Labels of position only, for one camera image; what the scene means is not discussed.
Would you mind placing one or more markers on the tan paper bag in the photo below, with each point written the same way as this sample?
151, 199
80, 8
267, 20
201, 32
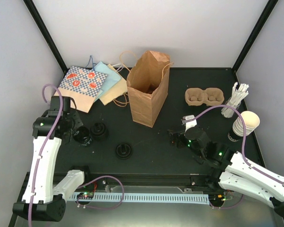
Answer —
117, 90

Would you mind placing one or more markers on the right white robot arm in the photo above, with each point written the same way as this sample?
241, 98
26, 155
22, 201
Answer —
230, 170

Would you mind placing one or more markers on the brown paper bag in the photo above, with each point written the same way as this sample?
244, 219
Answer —
147, 85

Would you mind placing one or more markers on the white straws in holder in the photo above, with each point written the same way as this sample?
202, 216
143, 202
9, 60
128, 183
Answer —
239, 92

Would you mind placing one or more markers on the left black frame post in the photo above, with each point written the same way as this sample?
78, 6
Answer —
45, 33

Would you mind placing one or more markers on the far pulp cup carrier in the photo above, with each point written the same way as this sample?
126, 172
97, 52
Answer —
211, 96

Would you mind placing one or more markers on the black frame post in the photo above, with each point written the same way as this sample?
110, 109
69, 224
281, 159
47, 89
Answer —
45, 33
269, 7

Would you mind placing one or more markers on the light blue cable duct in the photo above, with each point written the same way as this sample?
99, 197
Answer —
146, 198

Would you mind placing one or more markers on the right paper cup stack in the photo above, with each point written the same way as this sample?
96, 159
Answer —
249, 122

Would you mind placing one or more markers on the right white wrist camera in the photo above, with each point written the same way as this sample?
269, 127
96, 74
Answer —
189, 121

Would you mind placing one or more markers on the black sleeved paper cup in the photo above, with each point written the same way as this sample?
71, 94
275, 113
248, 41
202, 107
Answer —
82, 136

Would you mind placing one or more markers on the light blue paper bag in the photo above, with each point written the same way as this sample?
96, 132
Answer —
111, 79

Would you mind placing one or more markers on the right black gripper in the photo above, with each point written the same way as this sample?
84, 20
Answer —
173, 138

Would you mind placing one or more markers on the small circuit board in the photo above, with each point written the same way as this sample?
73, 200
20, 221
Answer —
85, 195

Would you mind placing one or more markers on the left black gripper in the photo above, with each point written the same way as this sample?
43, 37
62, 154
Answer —
78, 122

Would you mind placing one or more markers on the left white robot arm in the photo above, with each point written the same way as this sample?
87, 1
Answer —
42, 200

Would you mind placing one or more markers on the black lid stack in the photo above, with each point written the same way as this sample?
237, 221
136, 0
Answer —
99, 131
123, 151

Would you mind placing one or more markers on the right black frame post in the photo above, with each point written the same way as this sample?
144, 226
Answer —
269, 7

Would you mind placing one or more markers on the blue checkered paper bag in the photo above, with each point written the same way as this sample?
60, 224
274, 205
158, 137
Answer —
83, 86

